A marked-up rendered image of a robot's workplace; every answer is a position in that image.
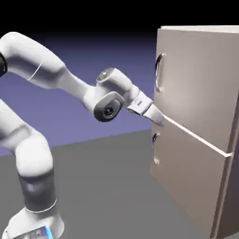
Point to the small beige cabinet door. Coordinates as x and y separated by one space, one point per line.
186 168

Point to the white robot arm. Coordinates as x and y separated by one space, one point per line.
44 63

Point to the beige cabinet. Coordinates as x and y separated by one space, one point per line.
194 130

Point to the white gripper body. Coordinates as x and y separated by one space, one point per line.
154 114

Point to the large beige cabinet door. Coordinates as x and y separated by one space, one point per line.
194 78

